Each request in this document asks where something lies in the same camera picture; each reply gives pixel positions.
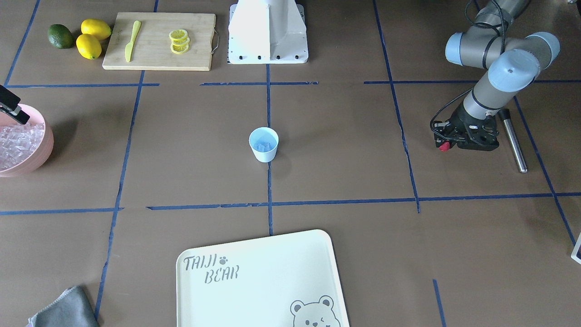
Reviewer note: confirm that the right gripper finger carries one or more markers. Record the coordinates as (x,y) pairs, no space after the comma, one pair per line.
(20,116)

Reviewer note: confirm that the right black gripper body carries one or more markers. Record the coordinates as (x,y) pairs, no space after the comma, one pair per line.
(10,104)

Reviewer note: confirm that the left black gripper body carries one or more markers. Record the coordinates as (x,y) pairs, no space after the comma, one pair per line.
(463,121)

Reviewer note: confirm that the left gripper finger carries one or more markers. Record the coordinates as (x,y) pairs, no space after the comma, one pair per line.
(443,137)

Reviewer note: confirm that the red strawberry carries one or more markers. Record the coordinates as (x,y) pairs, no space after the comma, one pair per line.
(444,147)

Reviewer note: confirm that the steel muddler with black tip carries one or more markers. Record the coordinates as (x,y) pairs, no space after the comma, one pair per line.
(505,118)

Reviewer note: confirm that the clear ice cube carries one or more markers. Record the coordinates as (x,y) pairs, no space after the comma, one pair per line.
(264,146)

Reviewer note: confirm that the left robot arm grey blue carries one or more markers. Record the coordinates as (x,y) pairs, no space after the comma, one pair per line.
(510,66)

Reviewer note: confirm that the pink bowl of ice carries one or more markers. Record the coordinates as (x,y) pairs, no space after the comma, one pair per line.
(24,147)

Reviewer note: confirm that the light blue plastic cup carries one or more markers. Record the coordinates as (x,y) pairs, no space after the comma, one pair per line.
(264,134)

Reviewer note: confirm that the green avocado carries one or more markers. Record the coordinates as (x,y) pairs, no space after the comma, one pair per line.
(60,36)

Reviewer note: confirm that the yellow lemon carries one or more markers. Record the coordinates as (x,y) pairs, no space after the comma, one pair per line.
(88,46)
(98,28)

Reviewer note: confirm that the bamboo cutting board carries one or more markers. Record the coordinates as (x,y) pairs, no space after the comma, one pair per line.
(151,49)

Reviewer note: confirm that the lemon slices stack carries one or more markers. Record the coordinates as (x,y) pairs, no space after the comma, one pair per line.
(179,41)

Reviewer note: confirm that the grey folded cloth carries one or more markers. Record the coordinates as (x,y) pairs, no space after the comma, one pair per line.
(70,309)

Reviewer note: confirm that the cream bear serving tray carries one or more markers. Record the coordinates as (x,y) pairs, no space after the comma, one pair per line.
(287,280)

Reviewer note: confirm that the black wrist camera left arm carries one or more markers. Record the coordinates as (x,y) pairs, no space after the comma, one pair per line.
(485,134)

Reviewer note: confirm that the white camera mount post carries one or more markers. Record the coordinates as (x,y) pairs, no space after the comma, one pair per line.
(267,32)

